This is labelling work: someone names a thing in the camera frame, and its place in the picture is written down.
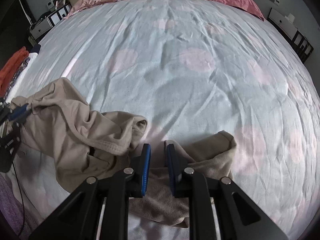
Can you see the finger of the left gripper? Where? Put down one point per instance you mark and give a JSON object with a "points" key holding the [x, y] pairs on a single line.
{"points": [[19, 118], [24, 109]]}

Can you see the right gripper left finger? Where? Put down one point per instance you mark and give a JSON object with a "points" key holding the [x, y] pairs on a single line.
{"points": [[140, 165]]}

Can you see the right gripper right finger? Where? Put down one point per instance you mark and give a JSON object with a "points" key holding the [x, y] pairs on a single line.
{"points": [[179, 172]]}

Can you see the beige long-sleeve shirt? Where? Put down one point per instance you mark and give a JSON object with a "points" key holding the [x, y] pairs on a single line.
{"points": [[86, 143]]}

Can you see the orange folded garment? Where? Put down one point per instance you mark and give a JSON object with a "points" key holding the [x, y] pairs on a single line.
{"points": [[11, 67]]}

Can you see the dark patterned folded garment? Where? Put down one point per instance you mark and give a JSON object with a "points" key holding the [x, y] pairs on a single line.
{"points": [[20, 69]]}

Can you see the left white nightstand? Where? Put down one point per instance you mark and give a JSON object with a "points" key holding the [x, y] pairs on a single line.
{"points": [[49, 19]]}

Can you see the white nightstand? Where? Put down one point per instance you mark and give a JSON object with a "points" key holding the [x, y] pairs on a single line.
{"points": [[292, 35], [49, 19]]}

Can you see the purple fuzzy sleeve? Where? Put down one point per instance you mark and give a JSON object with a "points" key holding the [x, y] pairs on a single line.
{"points": [[13, 211]]}

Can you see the right white nightstand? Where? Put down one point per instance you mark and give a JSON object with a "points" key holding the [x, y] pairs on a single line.
{"points": [[292, 35]]}

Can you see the picture frame on nightstand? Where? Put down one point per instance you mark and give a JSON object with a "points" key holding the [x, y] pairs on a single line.
{"points": [[60, 3]]}

